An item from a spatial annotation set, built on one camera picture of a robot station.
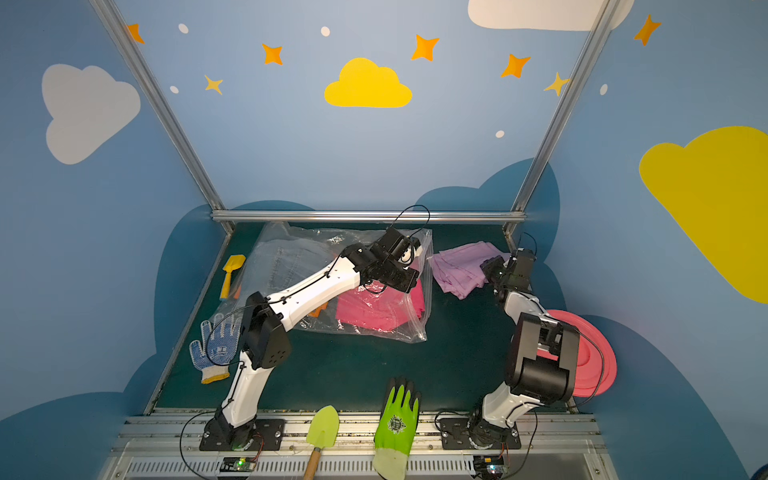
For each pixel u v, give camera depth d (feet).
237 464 2.33
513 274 2.40
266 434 2.44
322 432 2.46
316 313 1.91
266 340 1.65
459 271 3.22
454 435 2.44
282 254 3.41
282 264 3.31
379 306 2.89
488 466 2.34
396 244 2.18
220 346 2.91
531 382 1.51
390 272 2.32
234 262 3.53
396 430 2.45
